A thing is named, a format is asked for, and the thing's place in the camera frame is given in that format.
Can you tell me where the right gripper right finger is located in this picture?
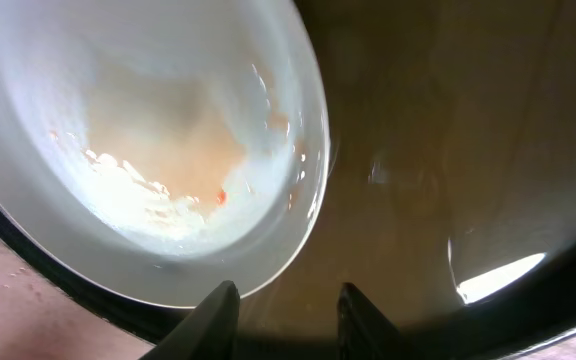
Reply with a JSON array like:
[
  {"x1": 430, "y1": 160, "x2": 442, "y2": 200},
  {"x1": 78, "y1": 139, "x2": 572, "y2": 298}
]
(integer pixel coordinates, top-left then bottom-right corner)
[{"x1": 337, "y1": 283, "x2": 408, "y2": 360}]

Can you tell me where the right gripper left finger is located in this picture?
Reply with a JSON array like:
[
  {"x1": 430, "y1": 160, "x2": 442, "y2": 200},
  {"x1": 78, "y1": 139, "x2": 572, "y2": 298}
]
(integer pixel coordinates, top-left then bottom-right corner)
[{"x1": 140, "y1": 281, "x2": 240, "y2": 360}]

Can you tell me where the white plate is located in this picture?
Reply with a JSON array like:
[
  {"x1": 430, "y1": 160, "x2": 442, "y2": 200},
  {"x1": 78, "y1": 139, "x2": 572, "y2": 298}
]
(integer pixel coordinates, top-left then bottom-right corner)
[{"x1": 0, "y1": 0, "x2": 330, "y2": 308}]

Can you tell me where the round black tray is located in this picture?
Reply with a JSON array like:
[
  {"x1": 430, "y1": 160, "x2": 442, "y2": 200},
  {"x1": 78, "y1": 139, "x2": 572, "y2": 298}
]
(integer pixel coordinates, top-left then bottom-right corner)
[{"x1": 0, "y1": 1, "x2": 576, "y2": 359}]

